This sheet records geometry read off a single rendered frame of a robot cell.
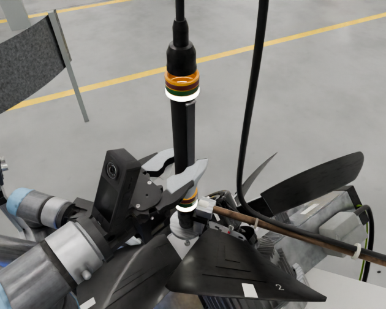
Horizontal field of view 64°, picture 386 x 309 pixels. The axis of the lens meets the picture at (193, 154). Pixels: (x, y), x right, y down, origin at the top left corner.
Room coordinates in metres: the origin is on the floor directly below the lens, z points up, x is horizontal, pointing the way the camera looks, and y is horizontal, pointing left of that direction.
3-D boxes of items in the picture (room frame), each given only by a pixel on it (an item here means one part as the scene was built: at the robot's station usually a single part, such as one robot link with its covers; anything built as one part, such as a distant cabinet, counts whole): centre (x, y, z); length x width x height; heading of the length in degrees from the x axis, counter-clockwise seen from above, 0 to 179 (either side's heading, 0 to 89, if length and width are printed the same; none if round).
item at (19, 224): (0.56, 0.61, 0.96); 0.03 x 0.03 x 0.20; 35
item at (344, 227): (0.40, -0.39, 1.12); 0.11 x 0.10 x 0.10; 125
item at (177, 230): (0.33, 0.00, 1.33); 0.09 x 0.07 x 0.10; 70
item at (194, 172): (0.30, 0.01, 1.46); 0.09 x 0.03 x 0.06; 126
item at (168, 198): (0.27, 0.04, 1.48); 0.09 x 0.05 x 0.02; 126
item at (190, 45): (0.33, 0.01, 1.48); 0.04 x 0.04 x 0.46
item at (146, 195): (0.25, 0.10, 1.46); 0.12 x 0.08 x 0.09; 135
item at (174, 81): (0.33, 0.01, 1.63); 0.04 x 0.04 x 0.03
